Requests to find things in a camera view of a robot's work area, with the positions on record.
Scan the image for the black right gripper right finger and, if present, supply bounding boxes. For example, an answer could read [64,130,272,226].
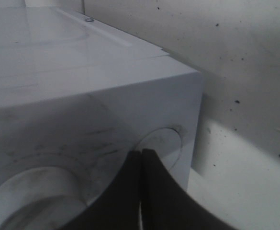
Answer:
[141,149,233,230]

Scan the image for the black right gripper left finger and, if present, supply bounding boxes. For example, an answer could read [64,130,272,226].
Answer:
[60,151,141,230]

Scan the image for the round white door button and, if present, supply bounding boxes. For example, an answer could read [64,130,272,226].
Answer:
[135,127,182,171]

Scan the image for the lower white timer knob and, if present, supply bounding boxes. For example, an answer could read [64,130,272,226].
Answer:
[0,160,90,230]

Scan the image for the white microwave oven body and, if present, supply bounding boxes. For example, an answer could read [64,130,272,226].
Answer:
[0,7,204,230]

